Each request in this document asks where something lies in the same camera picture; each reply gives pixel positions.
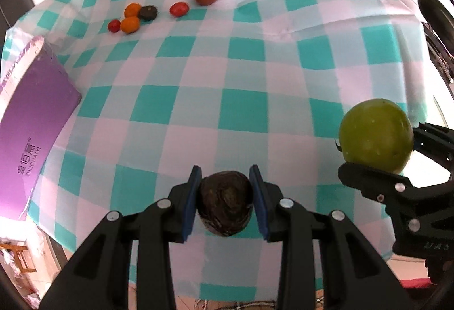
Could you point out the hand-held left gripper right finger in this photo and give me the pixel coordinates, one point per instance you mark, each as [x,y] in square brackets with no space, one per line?
[258,205]

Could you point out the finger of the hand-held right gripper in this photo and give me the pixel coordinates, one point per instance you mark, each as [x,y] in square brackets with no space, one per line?
[431,143]
[376,185]

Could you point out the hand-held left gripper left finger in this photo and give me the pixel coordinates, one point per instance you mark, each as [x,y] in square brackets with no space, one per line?
[190,205]

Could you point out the dark wrinkled passion fruit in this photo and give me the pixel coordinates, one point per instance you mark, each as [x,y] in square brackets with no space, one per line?
[225,203]

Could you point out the green apple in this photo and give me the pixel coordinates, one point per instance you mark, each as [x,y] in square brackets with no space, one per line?
[376,134]

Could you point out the teal white checkered tablecloth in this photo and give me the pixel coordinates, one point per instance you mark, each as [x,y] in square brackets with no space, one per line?
[248,83]

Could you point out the purple cardboard box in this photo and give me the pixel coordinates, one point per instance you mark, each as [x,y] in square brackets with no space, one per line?
[32,125]

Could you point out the wooden stool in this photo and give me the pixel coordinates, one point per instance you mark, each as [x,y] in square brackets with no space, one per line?
[16,256]

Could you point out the small orange mandarin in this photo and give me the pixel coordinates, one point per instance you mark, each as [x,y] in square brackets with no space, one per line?
[133,9]
[129,24]

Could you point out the small red cherry tomato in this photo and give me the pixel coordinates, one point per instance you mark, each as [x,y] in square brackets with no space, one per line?
[114,25]

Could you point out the large red cherry tomato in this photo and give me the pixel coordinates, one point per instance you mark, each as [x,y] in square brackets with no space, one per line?
[178,9]

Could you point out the small dark passion fruit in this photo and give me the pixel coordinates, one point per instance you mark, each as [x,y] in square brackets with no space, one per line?
[148,13]

